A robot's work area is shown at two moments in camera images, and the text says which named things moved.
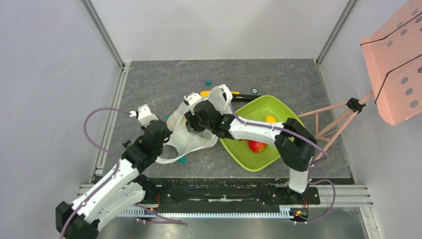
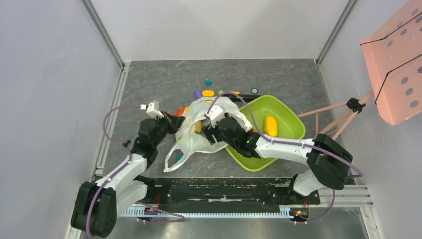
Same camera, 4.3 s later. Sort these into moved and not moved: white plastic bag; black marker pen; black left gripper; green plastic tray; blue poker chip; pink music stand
Moved: black left gripper; white plastic bag
Not moved: blue poker chip; green plastic tray; black marker pen; pink music stand
